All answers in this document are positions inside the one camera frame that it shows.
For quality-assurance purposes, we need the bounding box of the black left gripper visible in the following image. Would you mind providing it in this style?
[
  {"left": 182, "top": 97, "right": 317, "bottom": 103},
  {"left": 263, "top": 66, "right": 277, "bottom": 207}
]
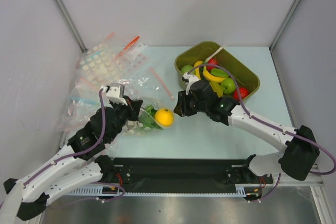
[{"left": 106, "top": 95, "right": 142, "bottom": 142}]

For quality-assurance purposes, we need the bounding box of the green toy lettuce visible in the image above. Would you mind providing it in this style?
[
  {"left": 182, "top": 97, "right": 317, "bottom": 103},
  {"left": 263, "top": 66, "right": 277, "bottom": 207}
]
[{"left": 138, "top": 105, "right": 162, "bottom": 130}]

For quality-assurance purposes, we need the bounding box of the orange toy fruit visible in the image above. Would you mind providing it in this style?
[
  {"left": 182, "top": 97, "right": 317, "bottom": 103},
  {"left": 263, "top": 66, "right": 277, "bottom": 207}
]
[{"left": 154, "top": 108, "right": 174, "bottom": 127}]

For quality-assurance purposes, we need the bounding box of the clear white-dotted zip bag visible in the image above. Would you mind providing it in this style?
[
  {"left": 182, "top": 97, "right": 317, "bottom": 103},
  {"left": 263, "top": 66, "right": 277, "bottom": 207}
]
[{"left": 118, "top": 71, "right": 175, "bottom": 135}]

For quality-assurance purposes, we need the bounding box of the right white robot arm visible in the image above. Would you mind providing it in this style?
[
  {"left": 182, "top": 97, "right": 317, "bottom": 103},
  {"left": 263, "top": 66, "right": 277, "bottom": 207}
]
[{"left": 174, "top": 81, "right": 320, "bottom": 183}]

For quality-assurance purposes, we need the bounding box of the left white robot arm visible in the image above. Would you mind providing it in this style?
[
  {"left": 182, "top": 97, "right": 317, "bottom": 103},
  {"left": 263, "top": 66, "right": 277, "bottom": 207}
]
[{"left": 1, "top": 97, "right": 143, "bottom": 223}]

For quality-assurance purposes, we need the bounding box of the pile of clear zip bags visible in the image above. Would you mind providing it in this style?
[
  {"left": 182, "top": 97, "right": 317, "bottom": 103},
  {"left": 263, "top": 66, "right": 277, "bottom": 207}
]
[{"left": 56, "top": 33, "right": 146, "bottom": 132}]

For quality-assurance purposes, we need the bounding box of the light green toy cabbage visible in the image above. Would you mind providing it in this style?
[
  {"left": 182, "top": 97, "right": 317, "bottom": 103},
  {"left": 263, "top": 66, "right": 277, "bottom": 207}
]
[{"left": 181, "top": 65, "right": 195, "bottom": 74}]

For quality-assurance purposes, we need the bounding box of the yellow toy banana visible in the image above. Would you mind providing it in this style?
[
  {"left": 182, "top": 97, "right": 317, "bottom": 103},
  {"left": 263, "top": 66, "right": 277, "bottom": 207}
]
[
  {"left": 203, "top": 67, "right": 229, "bottom": 83},
  {"left": 194, "top": 61, "right": 203, "bottom": 80}
]

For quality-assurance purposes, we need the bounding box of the green toy apple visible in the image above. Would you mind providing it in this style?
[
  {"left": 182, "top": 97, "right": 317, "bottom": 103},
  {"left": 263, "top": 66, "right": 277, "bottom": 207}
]
[{"left": 220, "top": 78, "right": 236, "bottom": 94}]

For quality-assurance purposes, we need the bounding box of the olive green plastic bin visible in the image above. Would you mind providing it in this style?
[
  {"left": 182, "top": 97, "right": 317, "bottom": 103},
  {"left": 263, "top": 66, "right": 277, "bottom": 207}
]
[{"left": 174, "top": 41, "right": 260, "bottom": 101}]

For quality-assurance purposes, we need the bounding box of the red toy apple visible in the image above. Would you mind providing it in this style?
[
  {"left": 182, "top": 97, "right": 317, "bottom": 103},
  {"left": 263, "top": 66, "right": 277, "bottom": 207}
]
[{"left": 233, "top": 87, "right": 249, "bottom": 101}]

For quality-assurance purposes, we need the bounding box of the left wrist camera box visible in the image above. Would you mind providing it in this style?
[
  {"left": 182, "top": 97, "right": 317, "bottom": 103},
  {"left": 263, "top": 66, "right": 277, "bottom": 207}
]
[{"left": 101, "top": 83, "right": 127, "bottom": 105}]

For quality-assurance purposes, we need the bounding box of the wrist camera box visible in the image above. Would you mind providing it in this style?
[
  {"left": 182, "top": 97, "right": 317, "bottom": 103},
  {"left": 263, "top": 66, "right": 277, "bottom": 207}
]
[
  {"left": 101, "top": 83, "right": 127, "bottom": 105},
  {"left": 182, "top": 72, "right": 200, "bottom": 95}
]

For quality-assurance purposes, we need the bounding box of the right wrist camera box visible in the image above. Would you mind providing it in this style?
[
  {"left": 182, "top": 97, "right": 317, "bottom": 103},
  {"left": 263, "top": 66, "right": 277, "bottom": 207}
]
[{"left": 182, "top": 72, "right": 200, "bottom": 95}]

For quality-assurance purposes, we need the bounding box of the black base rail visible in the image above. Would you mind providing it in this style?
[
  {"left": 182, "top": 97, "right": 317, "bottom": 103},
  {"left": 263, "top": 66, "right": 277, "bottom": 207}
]
[{"left": 113, "top": 157, "right": 273, "bottom": 194}]

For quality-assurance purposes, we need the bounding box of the white slotted cable duct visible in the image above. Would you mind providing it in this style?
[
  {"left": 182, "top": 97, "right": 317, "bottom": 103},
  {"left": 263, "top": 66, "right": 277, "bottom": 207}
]
[{"left": 65, "top": 184, "right": 127, "bottom": 196}]

